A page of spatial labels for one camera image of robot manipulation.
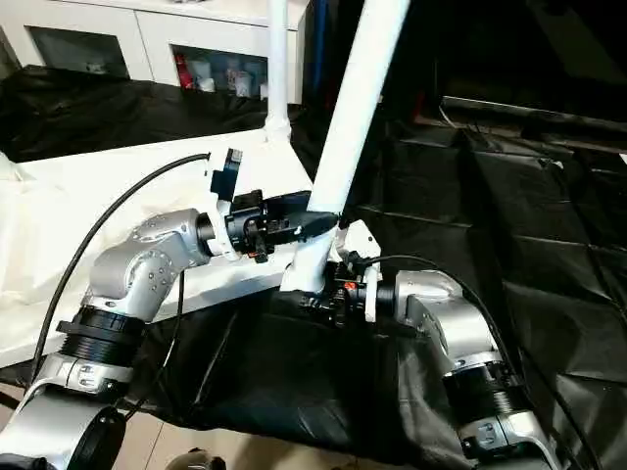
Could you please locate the white plastic table leg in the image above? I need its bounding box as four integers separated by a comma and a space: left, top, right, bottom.
280, 0, 412, 293
265, 0, 293, 143

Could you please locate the white cabinet with glass doors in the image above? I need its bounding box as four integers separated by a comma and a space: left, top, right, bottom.
0, 0, 314, 104

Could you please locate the large black screen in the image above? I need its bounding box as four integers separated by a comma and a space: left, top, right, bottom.
313, 0, 627, 123

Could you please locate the white plastic table top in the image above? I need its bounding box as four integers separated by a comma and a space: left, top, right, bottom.
0, 127, 339, 368

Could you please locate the black plastic mat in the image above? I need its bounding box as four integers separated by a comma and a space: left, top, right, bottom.
0, 64, 627, 466

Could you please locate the grey left robot foot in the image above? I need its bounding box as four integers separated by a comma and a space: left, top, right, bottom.
167, 448, 218, 470

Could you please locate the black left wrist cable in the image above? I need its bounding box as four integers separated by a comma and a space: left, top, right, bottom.
29, 152, 212, 383

